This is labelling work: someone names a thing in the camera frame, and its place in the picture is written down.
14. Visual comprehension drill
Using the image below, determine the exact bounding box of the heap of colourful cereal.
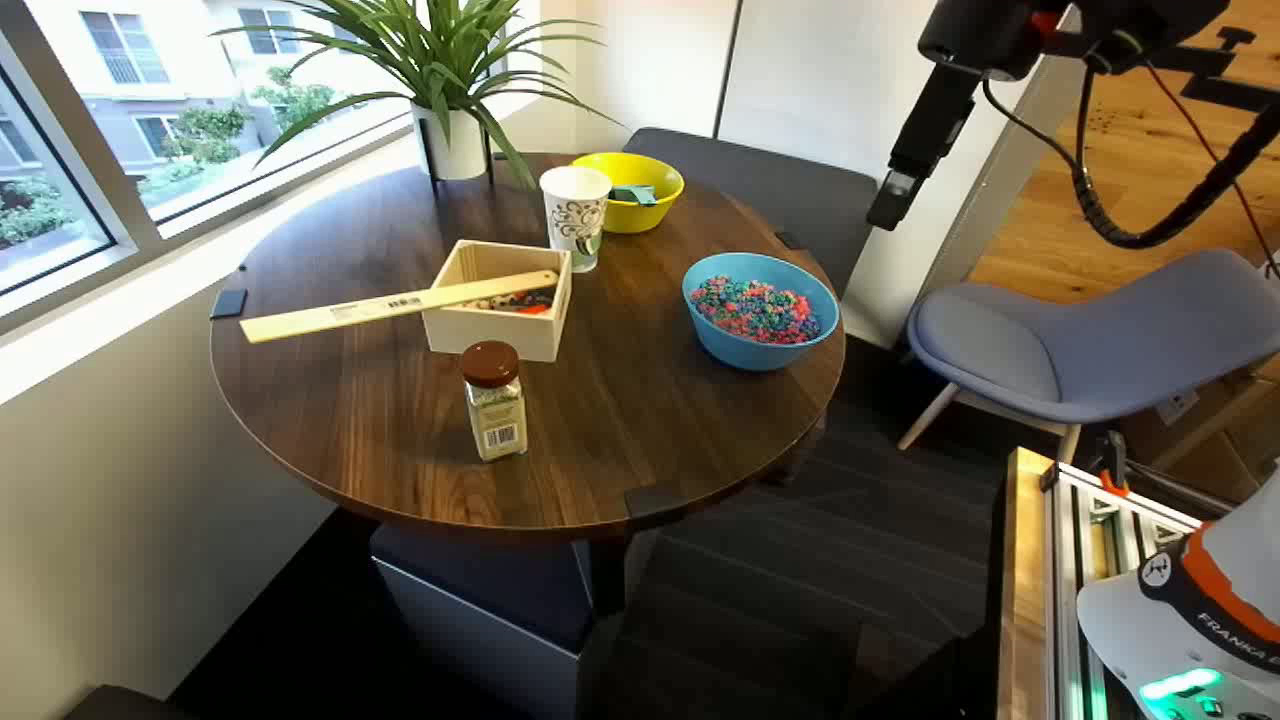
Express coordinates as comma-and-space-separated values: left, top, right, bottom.
689, 276, 823, 347

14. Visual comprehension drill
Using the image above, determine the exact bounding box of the blue-grey chair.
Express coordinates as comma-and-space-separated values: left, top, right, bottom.
896, 248, 1280, 465

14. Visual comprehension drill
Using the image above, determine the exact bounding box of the spice jar with brown lid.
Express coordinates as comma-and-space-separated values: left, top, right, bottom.
460, 341, 530, 464

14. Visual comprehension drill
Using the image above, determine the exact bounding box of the yellow bowl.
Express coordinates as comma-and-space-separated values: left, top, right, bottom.
571, 152, 686, 235

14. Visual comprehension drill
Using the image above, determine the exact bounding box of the potted green plant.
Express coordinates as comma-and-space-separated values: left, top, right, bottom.
212, 0, 623, 193

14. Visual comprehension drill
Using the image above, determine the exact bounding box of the cardboard box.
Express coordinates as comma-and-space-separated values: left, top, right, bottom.
1118, 362, 1280, 507

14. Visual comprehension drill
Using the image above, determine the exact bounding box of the window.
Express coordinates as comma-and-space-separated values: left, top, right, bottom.
0, 0, 546, 336

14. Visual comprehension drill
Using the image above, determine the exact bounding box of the grey ottoman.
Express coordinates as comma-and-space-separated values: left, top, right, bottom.
369, 522, 646, 720

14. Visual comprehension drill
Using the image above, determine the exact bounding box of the heap of small toys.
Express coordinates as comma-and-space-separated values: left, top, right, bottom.
464, 287, 557, 317

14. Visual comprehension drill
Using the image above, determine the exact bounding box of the blue bowl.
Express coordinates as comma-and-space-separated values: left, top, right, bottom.
682, 252, 841, 373

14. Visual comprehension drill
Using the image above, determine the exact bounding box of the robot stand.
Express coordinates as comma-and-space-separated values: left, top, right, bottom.
998, 446, 1280, 720

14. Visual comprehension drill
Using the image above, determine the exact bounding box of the flat wooden stick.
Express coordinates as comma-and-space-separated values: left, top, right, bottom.
239, 269, 561, 345

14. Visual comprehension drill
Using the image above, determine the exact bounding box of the orange clamp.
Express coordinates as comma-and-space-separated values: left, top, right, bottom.
1098, 430, 1132, 497

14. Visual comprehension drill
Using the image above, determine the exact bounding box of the patterned paper cup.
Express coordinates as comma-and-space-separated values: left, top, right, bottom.
539, 166, 613, 274

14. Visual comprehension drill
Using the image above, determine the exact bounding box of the wooden box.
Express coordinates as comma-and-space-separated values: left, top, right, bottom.
421, 239, 574, 364

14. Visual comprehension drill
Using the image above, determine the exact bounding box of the dark grey bench seat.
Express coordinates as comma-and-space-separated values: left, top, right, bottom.
622, 127, 880, 301

